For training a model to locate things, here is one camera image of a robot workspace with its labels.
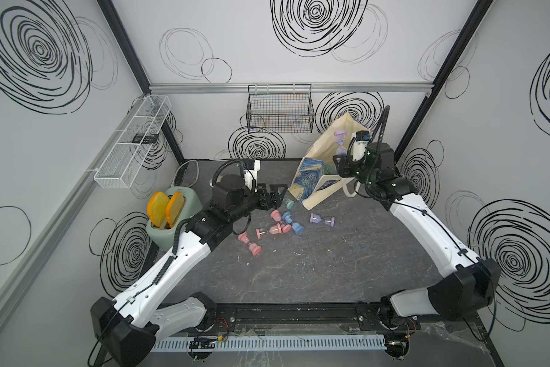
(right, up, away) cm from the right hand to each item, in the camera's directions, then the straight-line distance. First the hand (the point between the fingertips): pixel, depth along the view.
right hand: (340, 156), depth 76 cm
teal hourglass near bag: (-16, -18, +23) cm, 34 cm away
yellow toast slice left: (-62, -17, +1) cm, 65 cm away
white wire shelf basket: (-72, -4, -4) cm, 72 cm away
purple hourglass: (-5, -24, +18) cm, 31 cm away
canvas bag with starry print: (-6, -5, +13) cm, 15 cm away
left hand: (-21, -10, -8) cm, 25 cm away
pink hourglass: (-22, -23, +20) cm, 38 cm away
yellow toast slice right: (-56, -18, +1) cm, 59 cm away
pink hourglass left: (-30, -35, +11) cm, 47 cm away
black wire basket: (-20, +31, +48) cm, 61 cm away
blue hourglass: (-13, -27, +16) cm, 34 cm away
